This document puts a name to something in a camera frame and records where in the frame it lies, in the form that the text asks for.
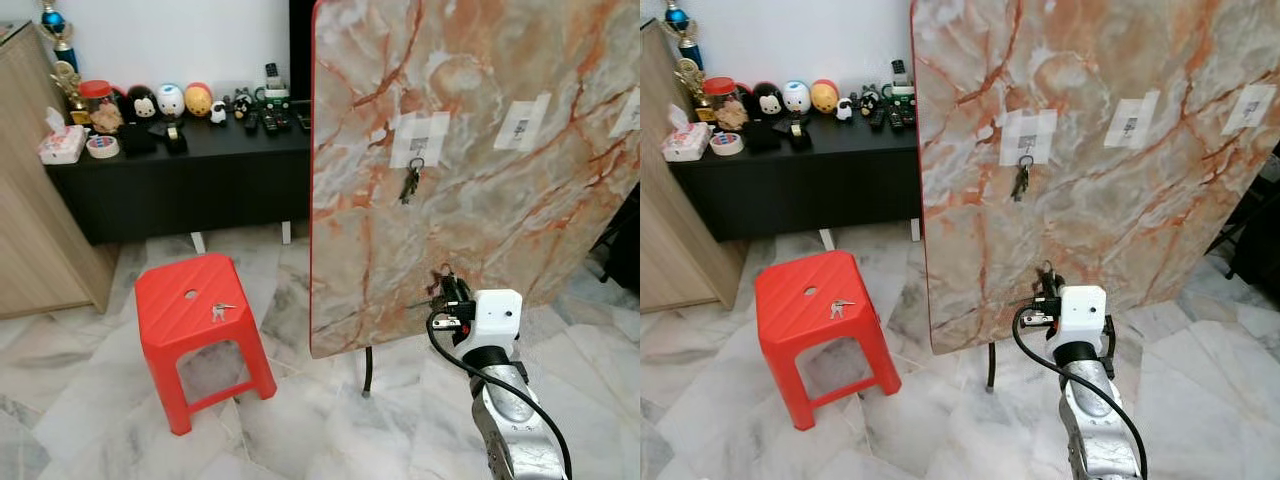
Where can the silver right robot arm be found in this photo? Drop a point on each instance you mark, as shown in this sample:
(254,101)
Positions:
(510,430)
(1095,430)

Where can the small silver keys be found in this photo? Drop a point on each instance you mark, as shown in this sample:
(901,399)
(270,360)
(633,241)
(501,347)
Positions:
(220,312)
(838,309)

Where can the orange marble pattern board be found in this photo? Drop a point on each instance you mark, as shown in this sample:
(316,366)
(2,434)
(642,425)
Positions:
(1100,220)
(480,220)

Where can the black board leg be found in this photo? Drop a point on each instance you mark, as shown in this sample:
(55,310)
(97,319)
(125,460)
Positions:
(369,370)
(992,365)

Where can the white paper label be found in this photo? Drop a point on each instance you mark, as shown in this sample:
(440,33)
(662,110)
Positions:
(1248,108)
(1030,135)
(625,112)
(420,135)
(1132,120)
(522,122)

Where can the black chair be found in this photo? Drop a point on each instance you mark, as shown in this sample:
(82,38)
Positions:
(1255,240)
(625,250)

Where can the wide black remote control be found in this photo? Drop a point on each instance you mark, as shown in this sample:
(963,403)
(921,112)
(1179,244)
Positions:
(272,120)
(895,116)

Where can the slim black remote control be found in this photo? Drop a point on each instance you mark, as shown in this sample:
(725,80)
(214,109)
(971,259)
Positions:
(251,123)
(877,119)

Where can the white green phone base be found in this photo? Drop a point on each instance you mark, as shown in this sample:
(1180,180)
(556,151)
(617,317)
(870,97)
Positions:
(900,95)
(275,98)

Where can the light wooden cabinet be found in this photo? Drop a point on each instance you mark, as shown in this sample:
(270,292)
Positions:
(40,200)
(680,200)

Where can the red plastic stool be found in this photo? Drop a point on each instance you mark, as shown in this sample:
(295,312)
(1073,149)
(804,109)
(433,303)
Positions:
(180,300)
(800,300)

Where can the black white animal figure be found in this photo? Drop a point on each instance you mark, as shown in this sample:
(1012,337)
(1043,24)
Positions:
(870,103)
(243,106)

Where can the black low console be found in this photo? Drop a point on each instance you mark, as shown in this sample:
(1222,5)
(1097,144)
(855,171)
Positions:
(800,190)
(180,190)

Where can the small white panda figure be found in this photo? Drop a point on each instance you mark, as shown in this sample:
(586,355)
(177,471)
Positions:
(218,112)
(844,109)

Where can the pink white tissue box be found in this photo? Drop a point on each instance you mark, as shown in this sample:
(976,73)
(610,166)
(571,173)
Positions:
(62,148)
(686,146)

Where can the black television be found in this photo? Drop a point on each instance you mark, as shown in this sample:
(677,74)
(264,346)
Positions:
(300,50)

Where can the black tape dispenser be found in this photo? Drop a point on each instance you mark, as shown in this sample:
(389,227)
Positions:
(176,142)
(799,139)

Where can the yellow round plush toy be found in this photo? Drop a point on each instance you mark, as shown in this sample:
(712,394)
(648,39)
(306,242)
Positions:
(198,100)
(824,97)

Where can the small black case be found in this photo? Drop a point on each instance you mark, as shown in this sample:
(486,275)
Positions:
(162,127)
(788,124)

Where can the white tape roll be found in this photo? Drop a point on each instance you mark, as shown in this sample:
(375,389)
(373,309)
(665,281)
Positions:
(726,151)
(102,154)

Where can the white round plush toy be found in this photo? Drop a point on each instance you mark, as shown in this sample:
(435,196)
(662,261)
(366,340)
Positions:
(796,97)
(171,100)

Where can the small gold trophy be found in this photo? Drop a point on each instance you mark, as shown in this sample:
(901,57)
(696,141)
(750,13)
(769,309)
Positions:
(67,78)
(690,75)

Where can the black box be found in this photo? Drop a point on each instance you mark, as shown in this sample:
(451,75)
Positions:
(138,140)
(763,137)

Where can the clear jar with red lid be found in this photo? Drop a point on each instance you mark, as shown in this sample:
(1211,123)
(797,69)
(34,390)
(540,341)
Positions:
(725,112)
(100,115)

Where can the black mouse plush toy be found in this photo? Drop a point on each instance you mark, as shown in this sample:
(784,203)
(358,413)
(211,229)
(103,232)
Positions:
(143,105)
(768,103)

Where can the blue gold trophy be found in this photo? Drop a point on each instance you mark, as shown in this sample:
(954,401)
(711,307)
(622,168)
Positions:
(678,15)
(55,20)

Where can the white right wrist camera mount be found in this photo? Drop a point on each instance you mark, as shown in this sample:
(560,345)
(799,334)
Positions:
(1082,315)
(498,318)

